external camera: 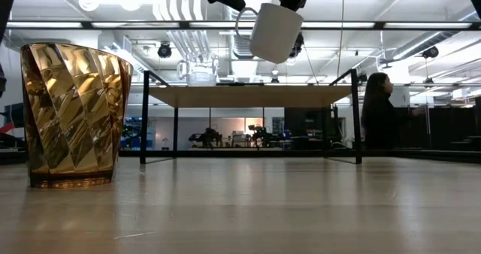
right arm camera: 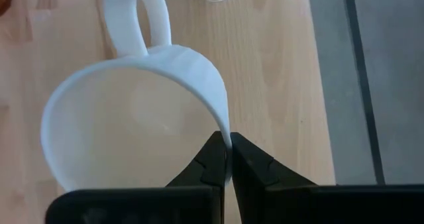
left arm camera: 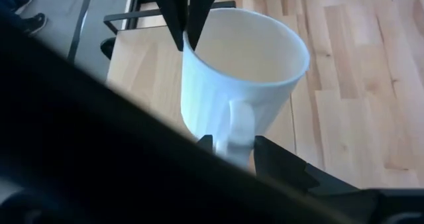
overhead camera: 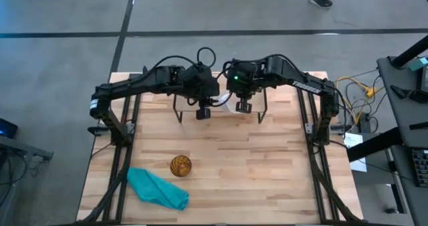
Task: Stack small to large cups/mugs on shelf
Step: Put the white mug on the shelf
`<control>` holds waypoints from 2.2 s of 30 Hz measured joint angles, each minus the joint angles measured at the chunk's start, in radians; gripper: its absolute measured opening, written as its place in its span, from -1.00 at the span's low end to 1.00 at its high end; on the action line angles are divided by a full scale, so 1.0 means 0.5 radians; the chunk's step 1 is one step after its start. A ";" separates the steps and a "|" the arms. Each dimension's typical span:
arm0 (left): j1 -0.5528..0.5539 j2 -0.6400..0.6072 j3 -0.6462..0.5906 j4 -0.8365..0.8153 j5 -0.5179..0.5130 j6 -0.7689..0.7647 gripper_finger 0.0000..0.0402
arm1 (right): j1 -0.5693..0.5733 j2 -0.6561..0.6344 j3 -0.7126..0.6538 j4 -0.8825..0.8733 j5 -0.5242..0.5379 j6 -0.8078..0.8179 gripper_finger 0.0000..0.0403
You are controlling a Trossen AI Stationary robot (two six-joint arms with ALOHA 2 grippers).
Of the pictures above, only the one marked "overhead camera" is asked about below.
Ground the black diagonal desk beam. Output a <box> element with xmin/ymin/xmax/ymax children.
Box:
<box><xmin>346</xmin><ymin>126</ymin><xmax>404</xmax><ymax>162</ymax></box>

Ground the teal cloth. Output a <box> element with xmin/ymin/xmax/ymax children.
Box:
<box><xmin>126</xmin><ymin>166</ymin><xmax>191</xmax><ymax>211</ymax></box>

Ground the teal small box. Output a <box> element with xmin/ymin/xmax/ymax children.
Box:
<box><xmin>409</xmin><ymin>56</ymin><xmax>428</xmax><ymax>72</ymax></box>

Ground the amber ribbed glass tumbler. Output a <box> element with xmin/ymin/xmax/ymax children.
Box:
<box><xmin>169</xmin><ymin>154</ymin><xmax>193</xmax><ymax>178</ymax></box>

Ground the white paper sheet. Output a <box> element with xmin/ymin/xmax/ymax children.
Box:
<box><xmin>342</xmin><ymin>132</ymin><xmax>368</xmax><ymax>173</ymax></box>

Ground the grey side table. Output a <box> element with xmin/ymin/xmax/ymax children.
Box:
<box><xmin>0</xmin><ymin>135</ymin><xmax>54</xmax><ymax>226</ymax></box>

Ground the black stand foot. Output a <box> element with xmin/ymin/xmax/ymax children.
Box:
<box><xmin>389</xmin><ymin>84</ymin><xmax>428</xmax><ymax>104</ymax></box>

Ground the wooden shelf with black legs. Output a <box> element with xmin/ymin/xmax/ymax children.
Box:
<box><xmin>172</xmin><ymin>85</ymin><xmax>269</xmax><ymax>125</ymax></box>

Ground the grey side desk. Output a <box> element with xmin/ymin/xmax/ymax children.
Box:
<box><xmin>377</xmin><ymin>55</ymin><xmax>428</xmax><ymax>226</ymax></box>

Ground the black keyboard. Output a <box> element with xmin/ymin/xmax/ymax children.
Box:
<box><xmin>411</xmin><ymin>148</ymin><xmax>428</xmax><ymax>188</ymax></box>

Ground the yellow cable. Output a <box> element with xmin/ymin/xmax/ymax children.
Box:
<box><xmin>335</xmin><ymin>76</ymin><xmax>385</xmax><ymax>125</ymax></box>

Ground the black monitor pole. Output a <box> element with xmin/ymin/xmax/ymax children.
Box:
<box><xmin>390</xmin><ymin>35</ymin><xmax>428</xmax><ymax>69</ymax></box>

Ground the black device with blue light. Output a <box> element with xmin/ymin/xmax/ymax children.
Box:
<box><xmin>0</xmin><ymin>118</ymin><xmax>19</xmax><ymax>140</ymax></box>

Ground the person's shoe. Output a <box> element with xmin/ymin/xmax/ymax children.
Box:
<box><xmin>308</xmin><ymin>0</ymin><xmax>334</xmax><ymax>10</ymax></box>

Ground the black aluminium table frame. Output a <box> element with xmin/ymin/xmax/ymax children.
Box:
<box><xmin>78</xmin><ymin>71</ymin><xmax>366</xmax><ymax>226</ymax></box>

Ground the white ceramic mug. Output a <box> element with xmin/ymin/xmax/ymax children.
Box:
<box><xmin>219</xmin><ymin>91</ymin><xmax>237</xmax><ymax>114</ymax></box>

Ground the black looped cable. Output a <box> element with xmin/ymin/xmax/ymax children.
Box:
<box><xmin>196</xmin><ymin>46</ymin><xmax>217</xmax><ymax>69</ymax></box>

